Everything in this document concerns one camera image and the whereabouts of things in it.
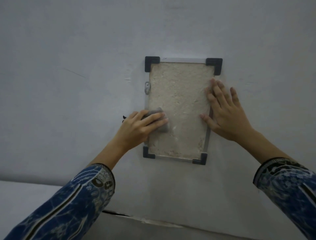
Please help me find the person's left hand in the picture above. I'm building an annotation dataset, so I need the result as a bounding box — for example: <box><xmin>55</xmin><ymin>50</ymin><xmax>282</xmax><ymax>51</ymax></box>
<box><xmin>115</xmin><ymin>110</ymin><xmax>169</xmax><ymax>152</ymax></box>

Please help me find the grey sponge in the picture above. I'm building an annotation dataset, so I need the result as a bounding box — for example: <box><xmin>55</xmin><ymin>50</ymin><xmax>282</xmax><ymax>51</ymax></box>
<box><xmin>145</xmin><ymin>107</ymin><xmax>171</xmax><ymax>133</ymax></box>

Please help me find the metal-framed rough white board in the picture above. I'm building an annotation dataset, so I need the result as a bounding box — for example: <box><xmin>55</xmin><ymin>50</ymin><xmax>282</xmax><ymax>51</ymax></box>
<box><xmin>143</xmin><ymin>56</ymin><xmax>223</xmax><ymax>166</ymax></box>

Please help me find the person's right forearm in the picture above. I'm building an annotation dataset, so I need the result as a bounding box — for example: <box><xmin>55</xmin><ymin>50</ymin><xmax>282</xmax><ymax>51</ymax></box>
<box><xmin>236</xmin><ymin>129</ymin><xmax>316</xmax><ymax>240</ymax></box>

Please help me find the person's right hand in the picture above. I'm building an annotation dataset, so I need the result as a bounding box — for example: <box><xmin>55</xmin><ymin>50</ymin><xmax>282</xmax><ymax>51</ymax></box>
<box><xmin>200</xmin><ymin>78</ymin><xmax>255</xmax><ymax>144</ymax></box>

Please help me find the person's left forearm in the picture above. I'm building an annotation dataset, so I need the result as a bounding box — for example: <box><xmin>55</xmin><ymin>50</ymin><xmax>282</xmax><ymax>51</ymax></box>
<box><xmin>4</xmin><ymin>138</ymin><xmax>131</xmax><ymax>240</ymax></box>

